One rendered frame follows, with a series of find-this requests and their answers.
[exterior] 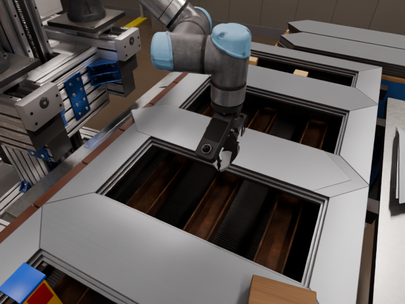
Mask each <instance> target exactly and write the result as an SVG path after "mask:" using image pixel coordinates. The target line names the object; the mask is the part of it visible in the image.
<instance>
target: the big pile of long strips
mask: <svg viewBox="0 0 405 304"><path fill-rule="evenodd" d="M287 24H288V30H289V34H285V35H281V36H280V38H279V42H278V44H277V46H279V47H281V48H287V49H293V50H297V51H302V52H308V53H312V54H318V55H324V56H327V57H333V58H337V59H343V60H349V61H352V62H358V63H364V64H368V65H374V66H379V67H382V73H381V74H383V75H388V76H392V77H398V78H403V79H405V36H404V35H399V34H392V33H385V32H381V31H373V30H366V29H362V28H354V27H348V26H343V25H336V24H329V23H325V22H317V21H310V20H305V21H295V22H288V23H287Z"/></svg>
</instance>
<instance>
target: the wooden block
mask: <svg viewBox="0 0 405 304"><path fill-rule="evenodd" d="M247 304H316V291H312V290H308V289H305V288H301V287H297V286H294V285H290V284H287V283H283V282H279V281H276V280H272V279H268V278H265V277H261V276H257V275H253V276H252V279H251V284H250V290H249V294H248V301H247Z"/></svg>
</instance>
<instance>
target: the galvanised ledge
mask: <svg viewBox="0 0 405 304"><path fill-rule="evenodd" d="M175 73H177V72H170V73H169V74H168V75H167V76H165V78H163V79H162V80H161V81H159V82H158V83H157V84H156V85H155V86H154V87H152V88H151V89H150V90H149V91H147V93H145V94H144V95H142V96H141V97H140V98H139V99H138V100H137V101H135V102H134V103H133V104H132V105H131V106H130V107H128V108H127V109H126V110H124V111H123V112H122V113H121V114H120V115H119V116H117V117H116V118H115V119H114V120H112V121H111V122H110V123H109V124H107V125H106V126H105V127H104V128H103V129H102V130H100V131H99V132H98V133H97V134H96V135H94V136H93V137H92V138H91V139H89V140H88V141H87V142H86V143H85V144H84V145H82V146H81V147H80V148H79V149H77V150H76V151H75V152H74V153H72V154H71V155H70V156H69V157H68V158H67V159H65V160H64V161H63V162H62V163H61V164H59V165H58V166H57V167H56V168H54V169H53V170H52V171H51V172H50V173H48V174H47V175H46V176H44V178H43V179H41V180H40V181H39V182H37V183H36V184H35V185H34V186H33V187H32V188H30V189H29V190H28V191H27V192H26V193H24V194H23V195H22V196H20V197H19V198H18V199H17V200H16V201H15V202H13V203H12V204H11V205H9V207H8V208H6V209H5V212H6V214H7V215H8V216H9V217H12V218H13V219H15V218H17V217H18V216H19V215H20V214H21V213H22V212H23V211H24V210H26V209H27V208H28V207H29V206H31V205H32V206H34V205H33V203H34V202H35V201H36V200H37V199H38V198H40V197H41V196H42V195H43V194H44V193H45V192H46V191H47V190H49V189H50V188H51V187H52V186H53V185H55V184H56V183H57V182H58V181H59V180H60V179H61V178H62V177H64V176H65V175H66V174H67V173H68V172H69V171H70V170H71V169H73V168H74V167H75V166H76V165H78V164H79V163H80V162H81V163H82V160H83V159H84V158H85V157H86V156H88V155H89V154H90V153H91V152H92V151H93V150H94V149H95V148H97V147H98V146H99V145H100V144H102V143H103V142H104V141H105V140H106V139H107V138H108V137H109V136H111V135H112V134H113V133H114V132H115V131H116V130H117V129H119V127H121V126H122V125H123V124H124V123H126V122H127V121H128V120H129V119H130V118H131V117H132V116H133V114H132V113H131V114H129V115H128V116H127V117H126V118H125V119H124V120H122V121H121V122H120V123H119V124H118V125H117V126H115V127H114V128H113V129H112V130H110V131H109V132H108V133H107V134H106V135H105V136H103V137H102V138H101V139H100V140H99V141H98V142H97V143H95V144H94V145H93V146H92V147H90V148H89V149H88V148H86V147H84V146H85V145H86V144H87V143H88V142H89V141H91V140H92V139H93V138H94V137H95V136H97V135H98V134H99V133H100V132H102V131H103V130H104V129H105V128H106V127H108V126H109V125H110V124H111V123H112V122H114V121H115V120H116V119H118V118H119V117H120V116H121V115H122V114H123V113H125V112H126V111H127V110H128V109H129V108H131V109H141V108H142V107H144V106H145V105H146V104H147V103H149V102H150V101H151V100H152V99H153V98H154V97H155V96H156V95H158V94H159V93H160V92H161V91H162V90H163V89H164V88H165V87H164V88H159V87H160V86H161V85H162V84H163V83H164V82H166V81H167V80H168V79H170V78H171V77H172V76H173V75H174V74H175Z"/></svg>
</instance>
